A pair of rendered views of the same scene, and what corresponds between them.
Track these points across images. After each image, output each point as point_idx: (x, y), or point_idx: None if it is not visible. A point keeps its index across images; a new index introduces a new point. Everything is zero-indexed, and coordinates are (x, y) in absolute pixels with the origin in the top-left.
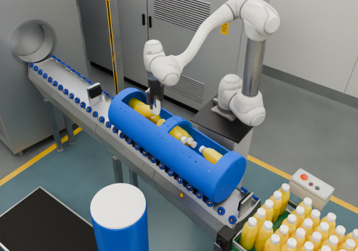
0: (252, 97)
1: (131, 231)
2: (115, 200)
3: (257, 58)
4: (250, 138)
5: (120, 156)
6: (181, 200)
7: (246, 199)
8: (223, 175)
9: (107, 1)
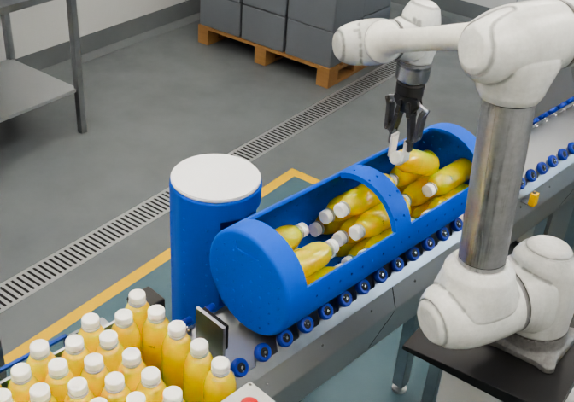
0: (458, 262)
1: (173, 202)
2: (223, 173)
3: (475, 148)
4: None
5: None
6: None
7: (206, 315)
8: (225, 234)
9: None
